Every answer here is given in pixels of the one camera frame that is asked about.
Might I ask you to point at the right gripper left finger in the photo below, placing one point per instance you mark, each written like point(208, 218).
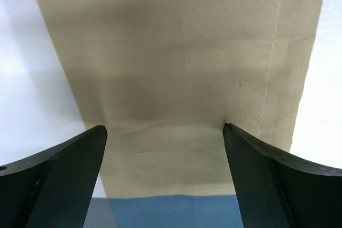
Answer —
point(53, 188)

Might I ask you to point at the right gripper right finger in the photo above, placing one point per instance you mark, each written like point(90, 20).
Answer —
point(275, 188)

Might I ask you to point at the blue and beige placemat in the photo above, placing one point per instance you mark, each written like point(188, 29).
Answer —
point(164, 76)

